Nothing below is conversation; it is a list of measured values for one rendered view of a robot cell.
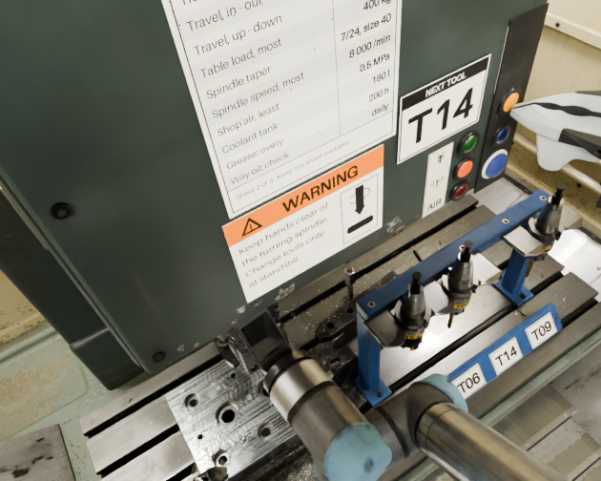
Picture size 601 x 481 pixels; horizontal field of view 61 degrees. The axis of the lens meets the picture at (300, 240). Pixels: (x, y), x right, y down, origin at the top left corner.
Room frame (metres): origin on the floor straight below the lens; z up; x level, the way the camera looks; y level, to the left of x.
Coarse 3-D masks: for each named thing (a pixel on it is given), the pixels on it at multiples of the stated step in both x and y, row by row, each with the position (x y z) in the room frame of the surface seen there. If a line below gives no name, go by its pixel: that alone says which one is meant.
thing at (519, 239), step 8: (512, 232) 0.61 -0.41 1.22; (520, 232) 0.61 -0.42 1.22; (528, 232) 0.60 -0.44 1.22; (504, 240) 0.59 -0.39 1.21; (512, 240) 0.59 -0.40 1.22; (520, 240) 0.59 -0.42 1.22; (528, 240) 0.58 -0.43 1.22; (536, 240) 0.58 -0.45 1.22; (520, 248) 0.57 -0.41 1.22; (528, 248) 0.56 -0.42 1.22; (536, 248) 0.56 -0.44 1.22; (528, 256) 0.55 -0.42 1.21
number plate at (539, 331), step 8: (544, 320) 0.55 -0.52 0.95; (552, 320) 0.55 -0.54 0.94; (528, 328) 0.54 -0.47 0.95; (536, 328) 0.54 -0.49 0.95; (544, 328) 0.54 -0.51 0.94; (552, 328) 0.54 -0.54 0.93; (528, 336) 0.52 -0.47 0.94; (536, 336) 0.52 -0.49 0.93; (544, 336) 0.53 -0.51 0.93; (536, 344) 0.51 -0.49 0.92
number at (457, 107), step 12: (468, 84) 0.37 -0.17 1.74; (444, 96) 0.36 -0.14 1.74; (456, 96) 0.37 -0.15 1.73; (468, 96) 0.37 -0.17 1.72; (444, 108) 0.36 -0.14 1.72; (456, 108) 0.37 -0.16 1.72; (468, 108) 0.38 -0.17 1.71; (432, 120) 0.36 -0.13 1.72; (444, 120) 0.36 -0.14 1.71; (456, 120) 0.37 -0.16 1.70; (468, 120) 0.38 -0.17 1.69; (432, 132) 0.36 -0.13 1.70; (444, 132) 0.36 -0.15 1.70
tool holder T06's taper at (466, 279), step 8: (472, 256) 0.51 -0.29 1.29; (456, 264) 0.51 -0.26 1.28; (464, 264) 0.50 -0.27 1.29; (472, 264) 0.50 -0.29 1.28; (456, 272) 0.51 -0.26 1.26; (464, 272) 0.50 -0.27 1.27; (472, 272) 0.50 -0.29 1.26; (448, 280) 0.51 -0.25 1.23; (456, 280) 0.50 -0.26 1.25; (464, 280) 0.50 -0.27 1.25; (472, 280) 0.50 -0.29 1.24; (456, 288) 0.50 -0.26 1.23; (464, 288) 0.49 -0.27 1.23
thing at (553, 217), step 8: (544, 208) 0.61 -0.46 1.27; (552, 208) 0.60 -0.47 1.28; (560, 208) 0.59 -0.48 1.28; (544, 216) 0.60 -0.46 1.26; (552, 216) 0.59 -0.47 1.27; (560, 216) 0.59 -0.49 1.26; (536, 224) 0.61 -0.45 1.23; (544, 224) 0.59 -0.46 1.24; (552, 224) 0.59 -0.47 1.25; (544, 232) 0.59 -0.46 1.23; (552, 232) 0.58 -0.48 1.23
